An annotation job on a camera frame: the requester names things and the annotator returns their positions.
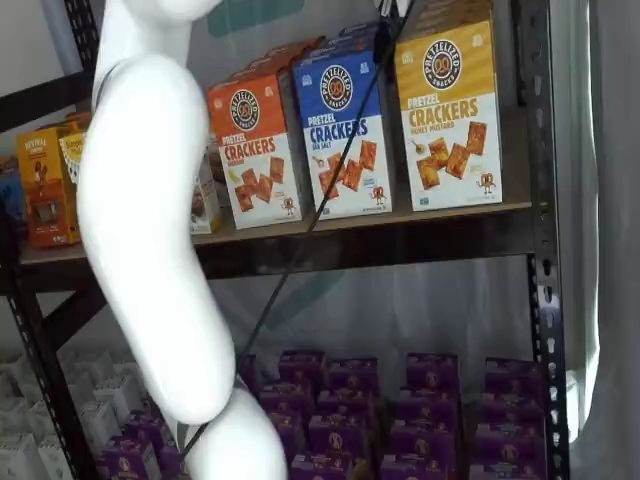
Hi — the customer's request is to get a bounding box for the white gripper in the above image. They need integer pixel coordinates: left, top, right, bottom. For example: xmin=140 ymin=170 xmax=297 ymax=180
xmin=373 ymin=0 xmax=417 ymax=62

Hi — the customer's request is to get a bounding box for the yellow white pretzel crackers box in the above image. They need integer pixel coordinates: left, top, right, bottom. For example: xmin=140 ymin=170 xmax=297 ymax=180
xmin=394 ymin=19 xmax=504 ymax=212

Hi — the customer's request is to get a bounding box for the blue white pretzel crackers box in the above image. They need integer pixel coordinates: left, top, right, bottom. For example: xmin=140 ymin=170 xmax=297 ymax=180
xmin=292 ymin=48 xmax=394 ymax=221

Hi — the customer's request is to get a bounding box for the brown wooden shelf board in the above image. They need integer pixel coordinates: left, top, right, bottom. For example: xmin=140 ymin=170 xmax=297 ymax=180
xmin=18 ymin=201 xmax=534 ymax=265

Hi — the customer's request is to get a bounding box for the orange white pretzel crackers box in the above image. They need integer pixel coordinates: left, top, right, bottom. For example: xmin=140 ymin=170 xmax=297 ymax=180
xmin=206 ymin=73 xmax=304 ymax=231

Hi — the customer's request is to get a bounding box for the yellow white snack bar box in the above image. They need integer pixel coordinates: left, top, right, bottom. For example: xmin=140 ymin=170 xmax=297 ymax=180
xmin=188 ymin=148 xmax=224 ymax=236

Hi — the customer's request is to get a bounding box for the white box with dark pieces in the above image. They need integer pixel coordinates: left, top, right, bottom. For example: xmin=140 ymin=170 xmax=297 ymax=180
xmin=58 ymin=131 xmax=90 ymax=187

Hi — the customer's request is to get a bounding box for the tall orange snack box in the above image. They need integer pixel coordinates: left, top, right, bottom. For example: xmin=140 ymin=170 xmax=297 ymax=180
xmin=14 ymin=126 xmax=82 ymax=250

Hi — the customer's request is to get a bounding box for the white carton box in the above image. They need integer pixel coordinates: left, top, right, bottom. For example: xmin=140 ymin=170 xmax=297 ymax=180
xmin=92 ymin=371 xmax=142 ymax=409
xmin=26 ymin=398 xmax=59 ymax=437
xmin=0 ymin=396 xmax=29 ymax=436
xmin=0 ymin=431 xmax=44 ymax=480
xmin=77 ymin=399 xmax=122 ymax=447
xmin=37 ymin=433 xmax=77 ymax=480

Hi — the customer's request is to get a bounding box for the black metal shelving rack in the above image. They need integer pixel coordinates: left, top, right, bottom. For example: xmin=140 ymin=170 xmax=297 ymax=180
xmin=0 ymin=0 xmax=572 ymax=480

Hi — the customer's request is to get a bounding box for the white plastic curtain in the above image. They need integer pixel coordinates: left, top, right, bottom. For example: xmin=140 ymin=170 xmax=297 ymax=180
xmin=547 ymin=0 xmax=640 ymax=480

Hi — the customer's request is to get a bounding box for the black cable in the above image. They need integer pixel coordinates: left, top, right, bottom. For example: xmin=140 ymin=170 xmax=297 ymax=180
xmin=177 ymin=0 xmax=419 ymax=464

